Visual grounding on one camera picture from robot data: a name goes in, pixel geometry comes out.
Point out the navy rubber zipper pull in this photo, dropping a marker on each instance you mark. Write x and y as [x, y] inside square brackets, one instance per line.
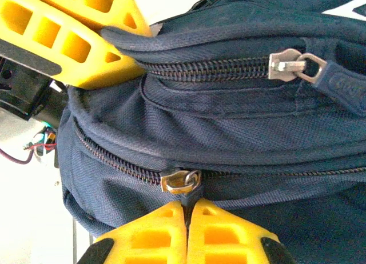
[177, 182]
[340, 84]

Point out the navy blue backpack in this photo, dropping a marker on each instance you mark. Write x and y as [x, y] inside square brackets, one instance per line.
[228, 127]

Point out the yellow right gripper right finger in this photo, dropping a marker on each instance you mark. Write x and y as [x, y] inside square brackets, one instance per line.
[197, 218]

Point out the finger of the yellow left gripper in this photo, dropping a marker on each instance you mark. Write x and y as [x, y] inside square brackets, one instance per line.
[94, 72]
[120, 1]

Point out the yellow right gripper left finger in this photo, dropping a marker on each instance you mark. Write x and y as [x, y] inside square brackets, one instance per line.
[120, 235]

